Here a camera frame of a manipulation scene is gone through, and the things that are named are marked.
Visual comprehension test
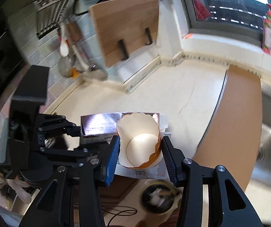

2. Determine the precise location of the person's left hand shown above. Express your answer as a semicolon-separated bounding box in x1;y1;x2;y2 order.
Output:
6;178;31;204

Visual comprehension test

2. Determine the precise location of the black thin cable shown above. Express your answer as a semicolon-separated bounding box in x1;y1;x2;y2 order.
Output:
100;205;139;227

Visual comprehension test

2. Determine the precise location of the coffee carton box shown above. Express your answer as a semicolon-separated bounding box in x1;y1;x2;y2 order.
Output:
80;112;168;179

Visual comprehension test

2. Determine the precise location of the hanging metal ladle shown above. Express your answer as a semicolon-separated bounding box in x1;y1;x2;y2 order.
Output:
71;21;108;81

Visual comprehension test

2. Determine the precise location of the white hanging spoon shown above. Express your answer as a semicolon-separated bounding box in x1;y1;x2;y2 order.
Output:
60;23;69;57

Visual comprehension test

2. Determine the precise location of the wall mounted wooden board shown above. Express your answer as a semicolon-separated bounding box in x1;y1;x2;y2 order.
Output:
89;0;159;68

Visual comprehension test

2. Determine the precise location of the torn white paper cup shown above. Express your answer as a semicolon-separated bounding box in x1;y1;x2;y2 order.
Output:
117;112;163;169

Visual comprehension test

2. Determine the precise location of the round trash can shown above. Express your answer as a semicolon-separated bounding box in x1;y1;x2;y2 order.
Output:
140;180;181;215

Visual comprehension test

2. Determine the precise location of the brown wooden cutting board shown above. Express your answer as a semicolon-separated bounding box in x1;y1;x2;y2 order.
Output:
193;65;263;190

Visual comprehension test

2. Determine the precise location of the hanging mesh strainer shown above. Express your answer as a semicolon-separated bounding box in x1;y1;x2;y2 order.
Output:
58;54;78;78

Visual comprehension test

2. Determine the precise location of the grey window frame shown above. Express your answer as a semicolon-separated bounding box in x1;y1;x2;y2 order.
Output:
181;0;271;46

